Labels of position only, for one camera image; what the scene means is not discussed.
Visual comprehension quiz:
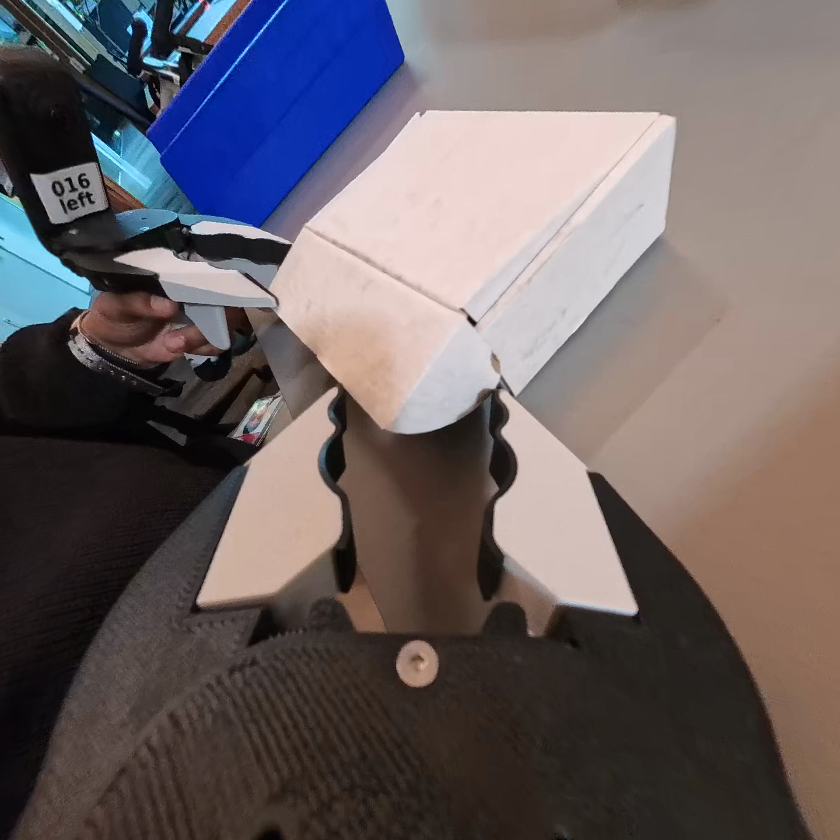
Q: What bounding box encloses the blue plastic bin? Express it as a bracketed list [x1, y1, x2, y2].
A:
[146, 0, 404, 227]

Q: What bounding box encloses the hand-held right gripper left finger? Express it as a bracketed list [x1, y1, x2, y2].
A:
[196, 387, 358, 624]

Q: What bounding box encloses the black office chair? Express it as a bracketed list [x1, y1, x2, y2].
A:
[128, 0, 217, 74]

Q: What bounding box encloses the printed card in clear sleeve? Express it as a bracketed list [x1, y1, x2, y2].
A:
[233, 394, 283, 447]

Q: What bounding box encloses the person's left hand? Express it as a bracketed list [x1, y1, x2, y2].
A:
[85, 292, 227, 366]

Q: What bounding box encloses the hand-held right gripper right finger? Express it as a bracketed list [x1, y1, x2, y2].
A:
[476, 390, 639, 636]

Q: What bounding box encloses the grey desk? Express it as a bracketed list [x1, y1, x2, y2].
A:
[249, 0, 840, 788]

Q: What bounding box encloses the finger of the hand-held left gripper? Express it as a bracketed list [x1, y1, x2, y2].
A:
[113, 248, 280, 352]
[184, 221, 294, 290]

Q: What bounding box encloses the silver studded wristband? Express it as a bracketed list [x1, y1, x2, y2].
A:
[69, 311, 181, 398]

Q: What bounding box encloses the person's left forearm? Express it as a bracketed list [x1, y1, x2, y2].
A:
[0, 308, 263, 467]

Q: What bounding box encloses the white cardboard box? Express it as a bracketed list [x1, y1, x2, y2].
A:
[269, 110, 677, 435]

